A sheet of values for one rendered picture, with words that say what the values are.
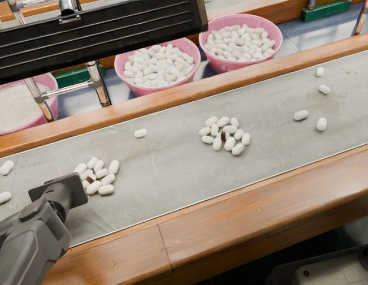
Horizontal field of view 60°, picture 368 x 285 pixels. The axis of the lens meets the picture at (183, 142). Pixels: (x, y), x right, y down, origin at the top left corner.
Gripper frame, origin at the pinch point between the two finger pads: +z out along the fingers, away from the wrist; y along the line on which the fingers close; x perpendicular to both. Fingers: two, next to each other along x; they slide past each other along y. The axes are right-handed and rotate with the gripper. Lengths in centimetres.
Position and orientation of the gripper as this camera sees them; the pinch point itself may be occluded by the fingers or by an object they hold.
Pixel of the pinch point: (65, 184)
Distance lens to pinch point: 78.8
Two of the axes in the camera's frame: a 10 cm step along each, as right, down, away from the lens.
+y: -9.4, 3.1, -1.6
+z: -2.1, -1.5, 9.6
